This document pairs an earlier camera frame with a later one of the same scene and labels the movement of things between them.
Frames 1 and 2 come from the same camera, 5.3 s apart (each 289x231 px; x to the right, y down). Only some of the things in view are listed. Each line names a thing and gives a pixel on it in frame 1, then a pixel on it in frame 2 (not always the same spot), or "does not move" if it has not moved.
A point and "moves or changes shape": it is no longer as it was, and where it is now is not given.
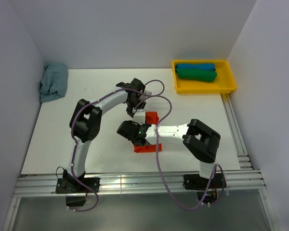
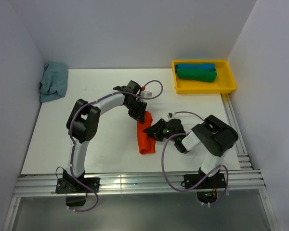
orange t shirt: x=151 y=118 moves or changes shape
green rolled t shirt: x=207 y=75 does not move
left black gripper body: x=131 y=104 does not move
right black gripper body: x=133 y=123 → x=162 y=131
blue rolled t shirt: x=205 y=66 does not move
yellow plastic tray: x=203 y=76 does not move
